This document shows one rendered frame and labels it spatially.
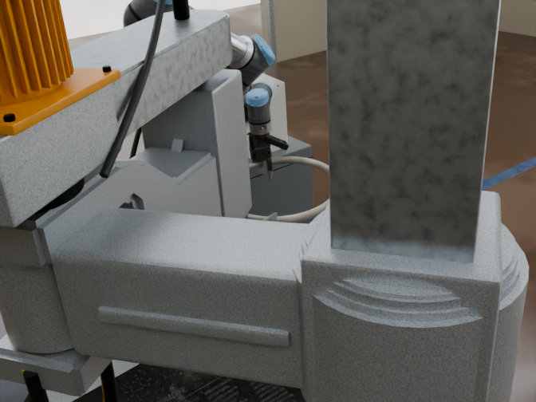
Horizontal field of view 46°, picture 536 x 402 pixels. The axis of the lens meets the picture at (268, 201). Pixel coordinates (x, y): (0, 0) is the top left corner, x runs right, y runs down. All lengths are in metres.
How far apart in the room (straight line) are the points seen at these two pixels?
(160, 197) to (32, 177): 0.44
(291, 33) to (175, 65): 6.67
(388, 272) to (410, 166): 0.14
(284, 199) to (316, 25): 5.34
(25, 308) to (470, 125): 0.80
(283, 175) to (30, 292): 2.03
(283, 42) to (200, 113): 6.41
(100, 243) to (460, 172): 0.59
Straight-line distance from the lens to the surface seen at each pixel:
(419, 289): 0.84
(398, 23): 0.75
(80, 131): 1.07
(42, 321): 1.19
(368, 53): 0.76
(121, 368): 1.83
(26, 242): 1.08
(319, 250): 0.87
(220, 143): 1.61
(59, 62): 1.05
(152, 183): 1.34
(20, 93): 1.02
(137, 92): 1.22
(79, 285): 1.09
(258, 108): 2.52
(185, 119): 1.61
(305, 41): 8.18
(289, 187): 3.09
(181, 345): 1.07
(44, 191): 1.01
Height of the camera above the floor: 2.02
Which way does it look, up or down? 27 degrees down
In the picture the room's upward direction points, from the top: 4 degrees counter-clockwise
